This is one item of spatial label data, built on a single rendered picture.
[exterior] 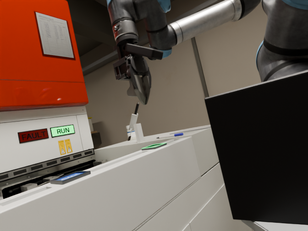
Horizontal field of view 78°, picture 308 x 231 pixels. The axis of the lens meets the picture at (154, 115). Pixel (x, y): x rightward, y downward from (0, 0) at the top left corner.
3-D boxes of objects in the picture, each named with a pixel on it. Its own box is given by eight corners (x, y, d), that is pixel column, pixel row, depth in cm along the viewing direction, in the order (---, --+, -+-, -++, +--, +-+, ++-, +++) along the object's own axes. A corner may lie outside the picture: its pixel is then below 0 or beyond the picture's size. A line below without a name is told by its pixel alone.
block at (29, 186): (21, 193, 74) (20, 185, 74) (31, 189, 77) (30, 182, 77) (28, 194, 69) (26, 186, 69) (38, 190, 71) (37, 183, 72)
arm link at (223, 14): (248, 8, 82) (147, 52, 75) (252, -22, 74) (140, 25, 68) (270, 14, 74) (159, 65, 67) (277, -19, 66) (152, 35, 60)
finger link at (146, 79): (141, 107, 63) (134, 80, 63) (154, 103, 59) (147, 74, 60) (134, 108, 60) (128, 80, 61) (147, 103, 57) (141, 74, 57)
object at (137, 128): (130, 144, 88) (124, 116, 88) (136, 142, 91) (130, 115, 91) (140, 142, 84) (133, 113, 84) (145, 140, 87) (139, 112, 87)
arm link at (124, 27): (140, 24, 60) (121, 16, 54) (144, 38, 60) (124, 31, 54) (125, 35, 65) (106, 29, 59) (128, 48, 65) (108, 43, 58)
